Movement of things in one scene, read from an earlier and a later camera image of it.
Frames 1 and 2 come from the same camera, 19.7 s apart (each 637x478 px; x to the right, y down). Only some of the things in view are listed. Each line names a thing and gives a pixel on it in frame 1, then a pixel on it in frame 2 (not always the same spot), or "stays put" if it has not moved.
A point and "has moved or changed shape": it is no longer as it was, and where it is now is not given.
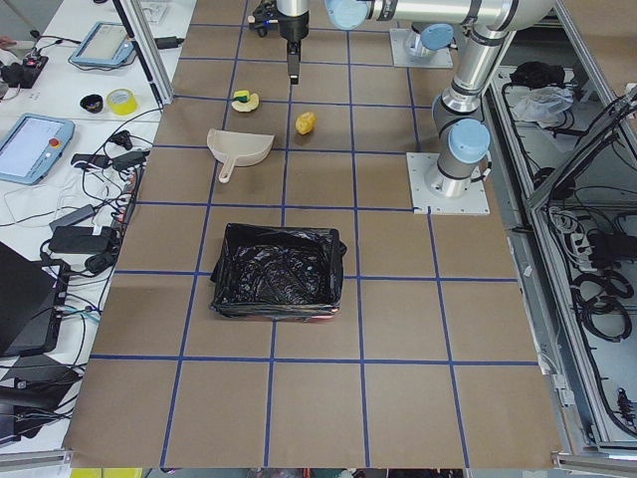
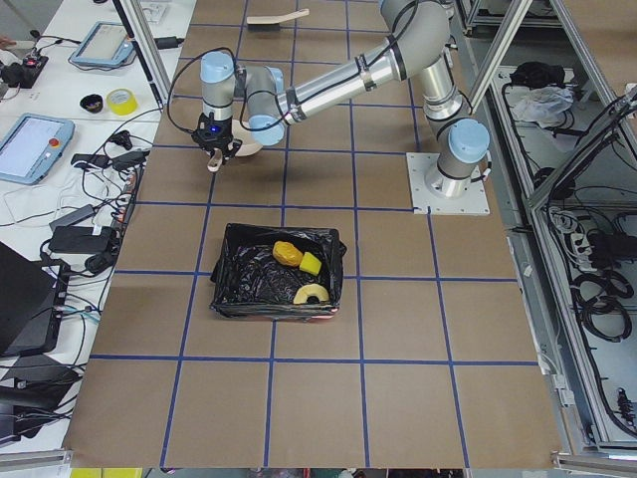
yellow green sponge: (242, 96) has moved or changed shape
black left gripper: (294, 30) -> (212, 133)
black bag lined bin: (276, 272) stays put
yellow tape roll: (122, 109) stays put
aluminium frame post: (139, 23) stays put
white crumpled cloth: (544, 105) stays put
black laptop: (33, 297) stays put
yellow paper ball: (306, 122) -> (287, 253)
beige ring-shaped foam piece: (248, 106) has moved or changed shape
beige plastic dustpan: (238, 149) has moved or changed shape
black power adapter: (80, 239) stays put
